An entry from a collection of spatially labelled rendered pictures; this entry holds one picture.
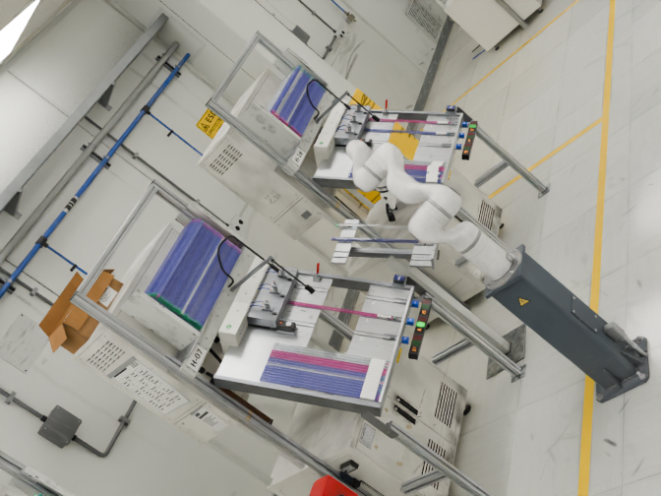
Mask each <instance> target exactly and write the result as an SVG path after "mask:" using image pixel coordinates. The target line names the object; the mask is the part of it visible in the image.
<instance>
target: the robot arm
mask: <svg viewBox="0 0 661 496"><path fill-rule="evenodd" d="M346 152H347V155H348V156H349V158H350V159H351V160H352V161H353V167H352V176H353V181H354V184H355V186H356V187H357V188H358V189H359V190H360V191H362V192H371V191H373V190H374V189H376V190H377V191H378V192H380V194H381V198H382V202H383V205H384V208H385V210H386V211H387V215H388V218H389V221H395V217H394V214H393V212H392V211H396V210H397V205H396V199H399V200H400V201H401V202H403V203H405V204H409V205H416V204H421V203H423V205H422V206H421V207H420V208H419V209H418V211H417V212H416V213H415V214H414V215H413V217H412V218H411V220H410V221H409V224H408V230H409V232H410V234H411V236H412V237H413V238H414V239H416V240H417V241H419V242H422V243H428V244H437V243H441V244H447V245H449V246H450V247H451V248H453V249H454V250H455V251H457V252H458V253H459V254H460V255H461V256H463V257H464V258H465V259H466V260H467V261H469V262H470V263H471V264H472V265H473V266H475V267H476V268H477V269H478V270H479V271H481V272H482V273H483V274H484V275H485V278H484V285H485V286H486V287H487V288H488V289H490V290H493V289H497V288H499V287H501V286H502V285H504V284H505V283H506V282H508V281H509V280H510V279H511V278H512V276H513V275H514V274H515V272H516V271H517V269H518V268H519V265H520V263H521V259H522V255H521V253H520V252H519V251H518V250H517V249H511V250H509V251H507V252H506V251H505V250H504V249H503V248H501V247H500V246H499V245H498V244H497V243H496V242H494V241H493V240H492V239H491V238H490V237H489V236H487V235H486V234H485V233H484V232H483V231H481V230H480V229H479V228H478V227H477V226H476V225H474V224H473V223H472V222H470V221H463V222H461V223H459V224H457V225H455V226H453V227H450V228H447V229H444V228H445V227H446V225H447V224H448V223H449V222H450V221H451V219H452V218H453V217H454V216H455V215H456V213H457V212H458V211H459V209H460V207H461V203H462V200H461V197H460V194H458V192H456V191H455V190H454V189H452V187H449V186H445V185H438V184H422V183H419V182H418V181H416V180H415V179H413V178H412V177H410V176H409V175H408V174H407V173H405V171H404V159H403V155H402V152H401V151H400V149H399V148H398V147H397V146H396V145H394V144H392V143H385V144H382V145H380V146H379V147H378V148H377V149H376V150H375V151H374V152H373V151H372V150H371V149H370V148H369V147H368V146H367V145H366V144H365V143H364V142H362V141H360V140H352V141H350V142H349V143H348V144H347V146H346ZM390 210H391V212H390Z"/></svg>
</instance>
